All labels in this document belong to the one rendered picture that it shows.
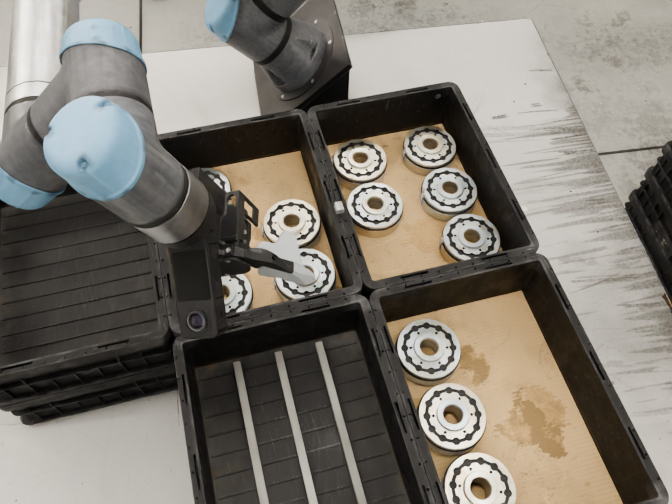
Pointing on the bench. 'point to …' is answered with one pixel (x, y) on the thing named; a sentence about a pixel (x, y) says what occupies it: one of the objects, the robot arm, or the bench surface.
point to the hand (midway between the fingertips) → (260, 291)
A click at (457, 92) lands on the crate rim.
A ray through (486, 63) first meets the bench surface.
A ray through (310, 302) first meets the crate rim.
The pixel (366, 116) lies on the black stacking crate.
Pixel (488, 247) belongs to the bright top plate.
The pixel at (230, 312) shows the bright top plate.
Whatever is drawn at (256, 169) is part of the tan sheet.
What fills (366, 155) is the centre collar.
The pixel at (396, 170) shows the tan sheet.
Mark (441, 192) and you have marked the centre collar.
